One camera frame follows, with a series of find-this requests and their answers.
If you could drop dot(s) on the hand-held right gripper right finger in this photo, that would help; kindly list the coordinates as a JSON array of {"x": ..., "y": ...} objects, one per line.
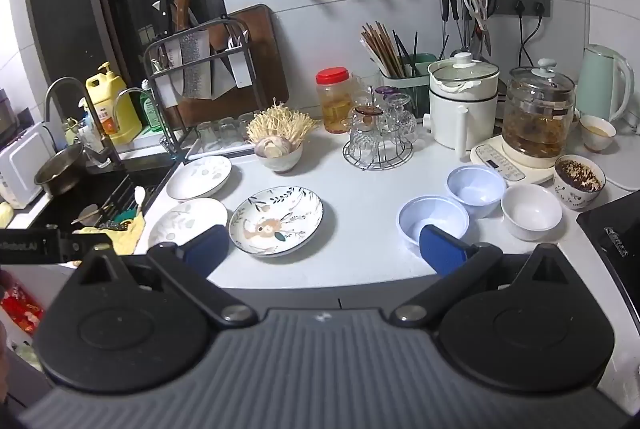
[{"x": 440, "y": 250}]

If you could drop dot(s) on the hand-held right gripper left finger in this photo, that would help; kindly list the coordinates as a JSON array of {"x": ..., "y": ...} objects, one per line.
[{"x": 206, "y": 250}]

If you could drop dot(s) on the pale blue bowl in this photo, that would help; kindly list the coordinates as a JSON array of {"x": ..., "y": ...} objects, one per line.
[
  {"x": 430, "y": 216},
  {"x": 475, "y": 189}
]

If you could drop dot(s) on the white leaf print plate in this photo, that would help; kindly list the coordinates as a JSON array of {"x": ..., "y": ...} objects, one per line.
[
  {"x": 199, "y": 178},
  {"x": 185, "y": 219}
]

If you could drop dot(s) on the deer print plate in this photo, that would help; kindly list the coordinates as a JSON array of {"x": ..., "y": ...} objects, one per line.
[{"x": 275, "y": 219}]

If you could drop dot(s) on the black sink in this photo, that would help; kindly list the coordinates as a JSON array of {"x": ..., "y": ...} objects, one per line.
[{"x": 70, "y": 209}]

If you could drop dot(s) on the red packet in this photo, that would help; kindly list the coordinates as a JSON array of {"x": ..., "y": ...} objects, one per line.
[{"x": 17, "y": 306}]

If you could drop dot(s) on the white box appliance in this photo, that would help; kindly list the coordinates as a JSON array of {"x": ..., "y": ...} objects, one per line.
[{"x": 20, "y": 169}]

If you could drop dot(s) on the yellow cloth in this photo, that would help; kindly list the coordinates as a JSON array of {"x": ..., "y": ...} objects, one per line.
[{"x": 122, "y": 234}]

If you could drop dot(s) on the steel pot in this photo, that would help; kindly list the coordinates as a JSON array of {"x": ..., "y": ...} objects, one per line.
[{"x": 60, "y": 169}]

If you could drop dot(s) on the white spoon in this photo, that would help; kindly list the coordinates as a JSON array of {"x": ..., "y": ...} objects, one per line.
[{"x": 140, "y": 195}]

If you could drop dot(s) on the white bowl with garlic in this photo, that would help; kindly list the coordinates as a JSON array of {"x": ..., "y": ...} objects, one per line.
[{"x": 280, "y": 159}]

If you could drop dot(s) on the clear glass tumbler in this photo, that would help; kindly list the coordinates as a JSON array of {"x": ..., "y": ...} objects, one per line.
[
  {"x": 206, "y": 132},
  {"x": 226, "y": 129},
  {"x": 245, "y": 124}
]

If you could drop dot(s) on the clear glass cup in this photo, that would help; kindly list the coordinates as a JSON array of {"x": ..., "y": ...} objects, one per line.
[
  {"x": 401, "y": 114},
  {"x": 364, "y": 136}
]

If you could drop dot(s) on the white electric cooking pot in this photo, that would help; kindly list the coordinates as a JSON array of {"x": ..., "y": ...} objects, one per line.
[{"x": 460, "y": 109}]

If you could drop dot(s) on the enoki mushrooms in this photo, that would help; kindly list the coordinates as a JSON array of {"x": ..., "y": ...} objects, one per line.
[{"x": 282, "y": 124}]

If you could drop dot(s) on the green bottle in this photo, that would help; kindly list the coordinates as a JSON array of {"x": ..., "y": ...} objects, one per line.
[{"x": 150, "y": 109}]

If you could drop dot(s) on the patterned bowl with food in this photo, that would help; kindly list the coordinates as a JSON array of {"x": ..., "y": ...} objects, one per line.
[{"x": 580, "y": 184}]

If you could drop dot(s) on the tall steel faucet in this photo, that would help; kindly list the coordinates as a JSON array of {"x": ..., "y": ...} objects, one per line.
[{"x": 50, "y": 94}]

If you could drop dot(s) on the brown round lid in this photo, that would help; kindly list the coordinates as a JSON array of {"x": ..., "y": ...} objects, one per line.
[{"x": 368, "y": 111}]

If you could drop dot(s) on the yellow detergent bottle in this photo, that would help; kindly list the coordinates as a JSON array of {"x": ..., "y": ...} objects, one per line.
[{"x": 107, "y": 106}]

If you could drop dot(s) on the glass electric kettle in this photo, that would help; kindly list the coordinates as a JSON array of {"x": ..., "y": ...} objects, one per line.
[{"x": 537, "y": 119}]

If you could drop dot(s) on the purple glass lid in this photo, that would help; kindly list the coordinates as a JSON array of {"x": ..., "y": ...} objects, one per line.
[{"x": 386, "y": 90}]

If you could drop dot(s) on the small steel faucet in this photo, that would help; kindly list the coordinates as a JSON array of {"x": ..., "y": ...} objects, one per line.
[{"x": 120, "y": 101}]

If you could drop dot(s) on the black stove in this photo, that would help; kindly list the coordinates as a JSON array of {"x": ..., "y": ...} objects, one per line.
[{"x": 612, "y": 239}]

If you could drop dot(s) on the green chopstick holder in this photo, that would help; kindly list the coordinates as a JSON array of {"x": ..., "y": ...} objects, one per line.
[{"x": 417, "y": 76}]

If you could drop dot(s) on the red lid jar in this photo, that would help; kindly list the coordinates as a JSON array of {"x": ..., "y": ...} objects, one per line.
[{"x": 335, "y": 101}]

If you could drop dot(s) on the steel cleaver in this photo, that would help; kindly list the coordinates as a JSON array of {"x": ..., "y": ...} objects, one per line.
[{"x": 194, "y": 66}]

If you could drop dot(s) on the dark metal knife rack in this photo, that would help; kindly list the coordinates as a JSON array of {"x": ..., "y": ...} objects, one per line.
[{"x": 150, "y": 74}]

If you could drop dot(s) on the small white cup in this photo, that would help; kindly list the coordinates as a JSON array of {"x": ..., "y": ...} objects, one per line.
[{"x": 597, "y": 136}]

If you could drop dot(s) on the wooden cutting board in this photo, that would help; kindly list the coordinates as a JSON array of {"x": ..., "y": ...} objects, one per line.
[{"x": 262, "y": 54}]

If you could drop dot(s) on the bundle of wooden chopsticks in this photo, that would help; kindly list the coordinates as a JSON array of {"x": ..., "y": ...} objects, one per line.
[{"x": 382, "y": 51}]

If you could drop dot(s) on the mint green kettle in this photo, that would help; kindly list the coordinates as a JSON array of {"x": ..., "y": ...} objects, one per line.
[{"x": 602, "y": 81}]

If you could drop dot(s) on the hanging black kitchen utensils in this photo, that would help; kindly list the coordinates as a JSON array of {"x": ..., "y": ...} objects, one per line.
[{"x": 450, "y": 6}]

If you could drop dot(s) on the black power strip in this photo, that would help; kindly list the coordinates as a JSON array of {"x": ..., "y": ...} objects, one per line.
[{"x": 507, "y": 1}]

